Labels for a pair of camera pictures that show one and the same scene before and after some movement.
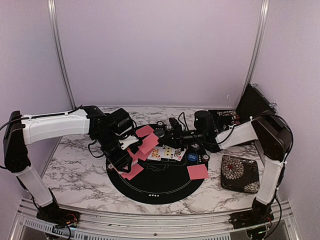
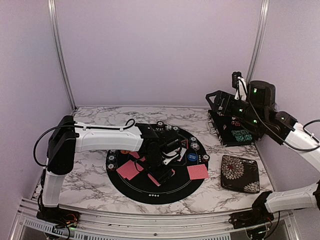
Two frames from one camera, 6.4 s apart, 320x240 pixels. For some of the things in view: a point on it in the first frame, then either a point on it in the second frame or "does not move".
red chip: [205, 157] does not move
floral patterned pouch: [239, 174] does not move
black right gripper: [177, 136] to [221, 96]
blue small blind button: [192, 157] does not move
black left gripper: [120, 161] to [161, 176]
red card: [197, 172] does not move
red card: [136, 169] does not move
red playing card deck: [135, 169] to [155, 181]
